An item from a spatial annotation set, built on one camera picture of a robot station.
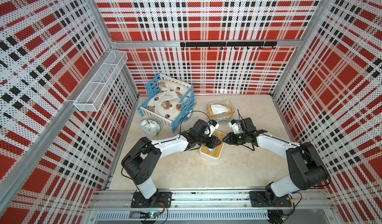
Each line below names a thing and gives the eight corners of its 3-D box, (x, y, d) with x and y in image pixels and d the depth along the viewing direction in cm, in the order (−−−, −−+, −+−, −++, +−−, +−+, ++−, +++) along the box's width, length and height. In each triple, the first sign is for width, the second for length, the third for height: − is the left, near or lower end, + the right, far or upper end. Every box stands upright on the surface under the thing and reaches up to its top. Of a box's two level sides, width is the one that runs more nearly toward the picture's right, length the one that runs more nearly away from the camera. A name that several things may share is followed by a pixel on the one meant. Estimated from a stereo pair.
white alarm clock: (143, 135, 99) (138, 126, 90) (146, 128, 102) (141, 118, 93) (158, 137, 98) (154, 127, 89) (161, 129, 101) (157, 120, 92)
